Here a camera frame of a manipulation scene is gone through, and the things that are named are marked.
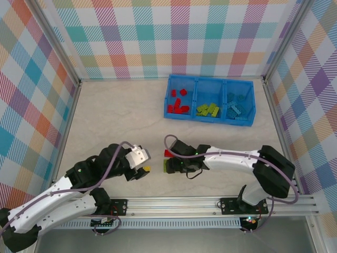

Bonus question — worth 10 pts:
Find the aluminium upright frame post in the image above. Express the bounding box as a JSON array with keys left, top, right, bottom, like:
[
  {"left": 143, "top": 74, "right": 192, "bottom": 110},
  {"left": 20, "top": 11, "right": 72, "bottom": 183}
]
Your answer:
[
  {"left": 262, "top": 0, "right": 316, "bottom": 80},
  {"left": 31, "top": 0, "right": 82, "bottom": 86}
]

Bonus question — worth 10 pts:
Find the wide aluminium base rail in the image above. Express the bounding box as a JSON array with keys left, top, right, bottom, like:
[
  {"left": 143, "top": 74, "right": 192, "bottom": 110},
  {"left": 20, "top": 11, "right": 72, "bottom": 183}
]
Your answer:
[{"left": 31, "top": 194, "right": 318, "bottom": 218}]

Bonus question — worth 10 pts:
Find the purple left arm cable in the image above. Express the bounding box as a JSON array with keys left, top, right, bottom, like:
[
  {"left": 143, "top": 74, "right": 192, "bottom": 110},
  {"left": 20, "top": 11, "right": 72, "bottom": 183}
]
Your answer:
[{"left": 0, "top": 141, "right": 122, "bottom": 237}]

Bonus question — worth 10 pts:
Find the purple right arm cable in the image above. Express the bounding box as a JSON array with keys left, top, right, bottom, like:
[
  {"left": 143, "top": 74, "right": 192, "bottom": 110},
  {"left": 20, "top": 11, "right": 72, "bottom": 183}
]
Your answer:
[{"left": 164, "top": 134, "right": 301, "bottom": 233}]

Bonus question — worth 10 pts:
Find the aluminium side frame rail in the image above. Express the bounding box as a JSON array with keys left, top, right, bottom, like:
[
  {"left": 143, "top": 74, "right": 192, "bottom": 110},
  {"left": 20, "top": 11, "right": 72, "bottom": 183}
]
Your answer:
[
  {"left": 262, "top": 76, "right": 305, "bottom": 196},
  {"left": 47, "top": 80, "right": 83, "bottom": 198}
]

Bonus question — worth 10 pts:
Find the slotted grey cable duct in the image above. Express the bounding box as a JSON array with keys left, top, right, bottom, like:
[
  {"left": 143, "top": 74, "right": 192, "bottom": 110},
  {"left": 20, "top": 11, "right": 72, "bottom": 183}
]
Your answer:
[{"left": 77, "top": 218, "right": 243, "bottom": 229}]

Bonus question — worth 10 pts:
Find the short aluminium frame post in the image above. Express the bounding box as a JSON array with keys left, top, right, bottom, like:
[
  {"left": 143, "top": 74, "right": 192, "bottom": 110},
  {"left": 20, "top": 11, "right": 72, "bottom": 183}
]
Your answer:
[{"left": 305, "top": 215, "right": 329, "bottom": 253}]

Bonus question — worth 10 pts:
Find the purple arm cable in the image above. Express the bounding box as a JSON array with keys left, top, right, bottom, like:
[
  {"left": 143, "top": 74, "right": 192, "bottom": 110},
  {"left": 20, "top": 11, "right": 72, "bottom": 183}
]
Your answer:
[
  {"left": 0, "top": 141, "right": 122, "bottom": 237},
  {"left": 164, "top": 134, "right": 301, "bottom": 233}
]

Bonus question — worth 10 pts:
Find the blue three-compartment plastic bin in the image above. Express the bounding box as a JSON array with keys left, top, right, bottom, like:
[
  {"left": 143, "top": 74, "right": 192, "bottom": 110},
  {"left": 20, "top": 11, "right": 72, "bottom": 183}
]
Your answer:
[{"left": 163, "top": 74, "right": 256, "bottom": 127}]

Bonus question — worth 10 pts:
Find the small circuit board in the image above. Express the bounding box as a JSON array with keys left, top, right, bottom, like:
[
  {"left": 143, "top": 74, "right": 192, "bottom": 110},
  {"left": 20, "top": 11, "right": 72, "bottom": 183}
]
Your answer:
[
  {"left": 240, "top": 215, "right": 258, "bottom": 233},
  {"left": 91, "top": 216, "right": 116, "bottom": 229}
]

